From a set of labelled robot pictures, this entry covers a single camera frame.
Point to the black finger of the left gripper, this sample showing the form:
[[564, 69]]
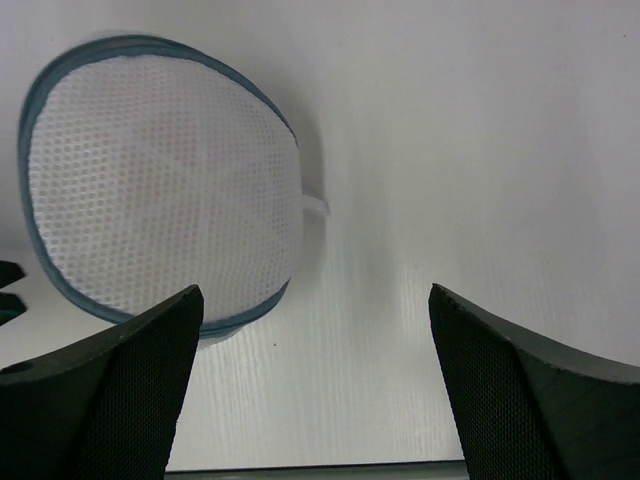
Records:
[[11, 307], [10, 272]]

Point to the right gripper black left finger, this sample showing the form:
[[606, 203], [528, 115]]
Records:
[[105, 407]]

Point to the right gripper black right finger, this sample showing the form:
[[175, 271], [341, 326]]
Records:
[[529, 407]]

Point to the white mesh laundry bag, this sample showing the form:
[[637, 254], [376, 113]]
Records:
[[145, 166]]

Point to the aluminium front rail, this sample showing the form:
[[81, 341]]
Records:
[[411, 470]]

